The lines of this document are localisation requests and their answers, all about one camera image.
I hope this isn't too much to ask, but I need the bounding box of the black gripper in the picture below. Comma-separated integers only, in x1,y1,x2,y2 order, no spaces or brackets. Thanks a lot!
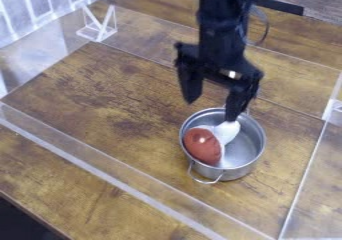
175,18,263,122

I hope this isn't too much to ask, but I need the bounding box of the red plush mushroom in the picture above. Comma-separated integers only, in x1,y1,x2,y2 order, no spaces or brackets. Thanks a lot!
182,119,242,167

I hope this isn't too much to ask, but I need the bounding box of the silver metal pot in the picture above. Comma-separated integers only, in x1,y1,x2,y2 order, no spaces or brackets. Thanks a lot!
179,107,266,184

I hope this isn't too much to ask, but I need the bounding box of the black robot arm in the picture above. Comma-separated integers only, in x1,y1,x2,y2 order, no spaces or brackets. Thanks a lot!
175,0,263,122

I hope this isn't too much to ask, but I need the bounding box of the black bar in background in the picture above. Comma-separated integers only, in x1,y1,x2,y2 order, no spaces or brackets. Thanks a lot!
257,0,305,16

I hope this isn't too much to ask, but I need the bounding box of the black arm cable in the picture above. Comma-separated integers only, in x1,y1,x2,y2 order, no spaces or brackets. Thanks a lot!
245,4,271,47

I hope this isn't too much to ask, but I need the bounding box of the clear acrylic triangle bracket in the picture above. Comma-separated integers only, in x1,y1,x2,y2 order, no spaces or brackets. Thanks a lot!
76,5,118,42

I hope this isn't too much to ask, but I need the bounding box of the clear acrylic enclosure wall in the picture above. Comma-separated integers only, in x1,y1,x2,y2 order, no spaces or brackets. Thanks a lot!
0,102,275,240

